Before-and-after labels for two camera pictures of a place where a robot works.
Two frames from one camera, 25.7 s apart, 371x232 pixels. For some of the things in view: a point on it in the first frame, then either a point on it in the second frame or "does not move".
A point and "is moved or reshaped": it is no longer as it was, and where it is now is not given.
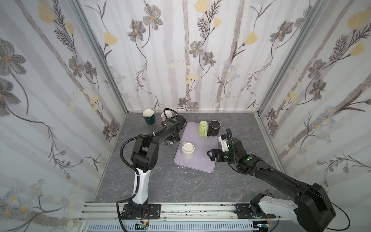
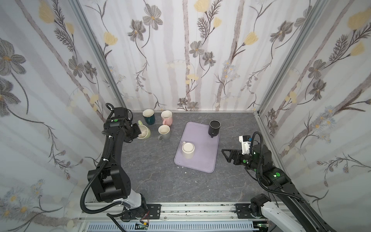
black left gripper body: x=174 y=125 → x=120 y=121
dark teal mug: x=149 y=115 does not move
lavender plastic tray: x=201 y=161 does not move
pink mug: x=168 y=114 does not move
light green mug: x=203 y=127 → x=145 y=131
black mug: x=214 y=125 does not move
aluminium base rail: x=102 y=217 does not move
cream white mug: x=188 y=150 does not move
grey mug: x=166 y=143 is moved or reshaped
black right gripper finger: x=216 y=153 → x=234 y=153
